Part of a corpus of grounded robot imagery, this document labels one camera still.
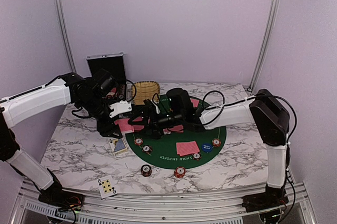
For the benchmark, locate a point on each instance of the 100 chip stack bottom mat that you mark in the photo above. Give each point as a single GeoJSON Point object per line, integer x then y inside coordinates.
{"type": "Point", "coordinates": [196, 156]}

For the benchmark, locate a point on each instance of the aluminium front rail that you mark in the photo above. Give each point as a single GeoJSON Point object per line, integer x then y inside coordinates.
{"type": "Point", "coordinates": [222, 206]}

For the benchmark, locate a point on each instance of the aluminium poker case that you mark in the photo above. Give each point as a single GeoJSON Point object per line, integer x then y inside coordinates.
{"type": "Point", "coordinates": [108, 66]}

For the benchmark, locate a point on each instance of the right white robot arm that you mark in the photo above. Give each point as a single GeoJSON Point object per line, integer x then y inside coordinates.
{"type": "Point", "coordinates": [263, 109]}

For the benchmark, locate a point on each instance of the red playing card deck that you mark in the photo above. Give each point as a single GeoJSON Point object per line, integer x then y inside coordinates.
{"type": "Point", "coordinates": [124, 126]}

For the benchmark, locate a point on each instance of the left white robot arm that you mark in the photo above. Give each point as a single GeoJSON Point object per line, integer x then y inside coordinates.
{"type": "Point", "coordinates": [87, 93]}

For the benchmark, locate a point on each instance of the aluminium frame post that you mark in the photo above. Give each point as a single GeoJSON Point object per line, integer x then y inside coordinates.
{"type": "Point", "coordinates": [64, 35]}
{"type": "Point", "coordinates": [271, 19]}

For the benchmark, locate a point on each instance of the round green poker mat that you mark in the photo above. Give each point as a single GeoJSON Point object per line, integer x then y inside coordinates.
{"type": "Point", "coordinates": [170, 134]}

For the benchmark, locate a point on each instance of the boxed card deck in case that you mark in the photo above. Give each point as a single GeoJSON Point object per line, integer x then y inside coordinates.
{"type": "Point", "coordinates": [112, 92]}

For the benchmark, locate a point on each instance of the dealt card top seat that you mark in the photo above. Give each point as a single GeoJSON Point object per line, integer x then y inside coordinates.
{"type": "Point", "coordinates": [195, 102]}

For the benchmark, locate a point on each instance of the playing card box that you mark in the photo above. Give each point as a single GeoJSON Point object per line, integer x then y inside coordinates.
{"type": "Point", "coordinates": [118, 146]}

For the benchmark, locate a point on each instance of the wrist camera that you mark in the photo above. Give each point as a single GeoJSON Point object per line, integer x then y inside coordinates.
{"type": "Point", "coordinates": [180, 103]}
{"type": "Point", "coordinates": [119, 108]}

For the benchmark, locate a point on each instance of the right aluminium frame post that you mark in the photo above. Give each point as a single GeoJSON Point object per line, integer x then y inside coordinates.
{"type": "Point", "coordinates": [271, 19]}

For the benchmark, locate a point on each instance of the black red 100 chip stack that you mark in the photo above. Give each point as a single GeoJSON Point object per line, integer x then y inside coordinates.
{"type": "Point", "coordinates": [146, 170]}

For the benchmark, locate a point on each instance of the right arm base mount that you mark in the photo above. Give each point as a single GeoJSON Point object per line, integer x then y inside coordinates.
{"type": "Point", "coordinates": [264, 200]}

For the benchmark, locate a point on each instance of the blue small blind button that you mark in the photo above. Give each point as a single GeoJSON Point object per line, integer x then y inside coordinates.
{"type": "Point", "coordinates": [206, 147]}

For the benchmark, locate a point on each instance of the face-down card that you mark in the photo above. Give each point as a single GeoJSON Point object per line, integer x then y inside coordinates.
{"type": "Point", "coordinates": [176, 129]}

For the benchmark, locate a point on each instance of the face-up six of spades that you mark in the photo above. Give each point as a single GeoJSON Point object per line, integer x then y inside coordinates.
{"type": "Point", "coordinates": [105, 187]}

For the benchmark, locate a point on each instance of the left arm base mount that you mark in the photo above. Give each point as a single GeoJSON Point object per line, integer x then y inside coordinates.
{"type": "Point", "coordinates": [62, 199]}

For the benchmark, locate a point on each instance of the red tan 5 chip stack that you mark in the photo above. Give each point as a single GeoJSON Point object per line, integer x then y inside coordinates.
{"type": "Point", "coordinates": [179, 172]}

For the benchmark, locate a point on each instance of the right chip row in case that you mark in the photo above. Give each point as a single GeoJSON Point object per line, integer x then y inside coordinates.
{"type": "Point", "coordinates": [122, 90]}

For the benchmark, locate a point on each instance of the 5 chip stack mat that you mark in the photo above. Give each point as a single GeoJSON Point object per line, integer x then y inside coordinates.
{"type": "Point", "coordinates": [216, 142]}

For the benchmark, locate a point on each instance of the dealt card seat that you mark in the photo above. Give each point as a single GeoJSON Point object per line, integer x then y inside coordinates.
{"type": "Point", "coordinates": [195, 102]}
{"type": "Point", "coordinates": [138, 128]}
{"type": "Point", "coordinates": [180, 146]}

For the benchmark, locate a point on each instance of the left aluminium frame post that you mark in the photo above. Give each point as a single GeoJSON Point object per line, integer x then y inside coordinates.
{"type": "Point", "coordinates": [64, 35]}

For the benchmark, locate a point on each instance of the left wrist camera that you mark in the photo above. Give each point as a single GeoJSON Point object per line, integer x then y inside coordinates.
{"type": "Point", "coordinates": [119, 108]}

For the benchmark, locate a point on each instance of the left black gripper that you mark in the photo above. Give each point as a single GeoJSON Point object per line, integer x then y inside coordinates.
{"type": "Point", "coordinates": [106, 129]}

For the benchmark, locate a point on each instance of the dealt card bottom seat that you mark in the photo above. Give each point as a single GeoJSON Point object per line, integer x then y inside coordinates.
{"type": "Point", "coordinates": [180, 146]}

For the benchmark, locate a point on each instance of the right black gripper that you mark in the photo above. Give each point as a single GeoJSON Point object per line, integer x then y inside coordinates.
{"type": "Point", "coordinates": [147, 113]}

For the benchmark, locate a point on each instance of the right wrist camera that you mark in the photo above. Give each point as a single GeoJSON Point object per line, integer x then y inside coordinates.
{"type": "Point", "coordinates": [180, 103]}

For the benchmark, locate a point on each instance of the woven bamboo basket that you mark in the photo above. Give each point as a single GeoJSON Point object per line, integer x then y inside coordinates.
{"type": "Point", "coordinates": [143, 90]}

